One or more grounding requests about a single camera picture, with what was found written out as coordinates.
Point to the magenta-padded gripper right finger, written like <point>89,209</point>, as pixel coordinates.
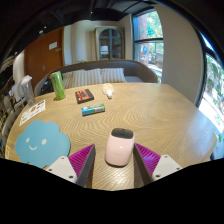
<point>165,166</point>

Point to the green drink can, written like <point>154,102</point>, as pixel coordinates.
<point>58,86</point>

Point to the striped cushion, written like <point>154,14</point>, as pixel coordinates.
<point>67,80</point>
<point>113,75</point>
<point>87,77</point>

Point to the black-framed glass window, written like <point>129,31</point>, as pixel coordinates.
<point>148,43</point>
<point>213,96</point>

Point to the white sticker sheet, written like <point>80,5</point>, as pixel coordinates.
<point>32,112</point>

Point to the blue and green small pack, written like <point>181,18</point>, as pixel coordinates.
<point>93,109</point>

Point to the brown wooden door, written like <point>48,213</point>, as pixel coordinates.
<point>41,63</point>

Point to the black and red box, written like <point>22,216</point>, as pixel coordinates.
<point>84,96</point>

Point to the white door sign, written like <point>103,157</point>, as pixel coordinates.
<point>53,45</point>

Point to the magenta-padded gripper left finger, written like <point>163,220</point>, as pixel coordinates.
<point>63,166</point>

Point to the black backpack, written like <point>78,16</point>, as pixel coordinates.
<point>46,86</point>

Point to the blue cloud-shaped mouse pad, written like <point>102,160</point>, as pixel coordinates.
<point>41,143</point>

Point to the pink computer mouse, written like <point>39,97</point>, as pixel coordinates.
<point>119,150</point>

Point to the arched glass-door cabinet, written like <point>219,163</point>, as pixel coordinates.
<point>110,43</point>

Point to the brown curved sofa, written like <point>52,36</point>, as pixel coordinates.
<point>133,68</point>

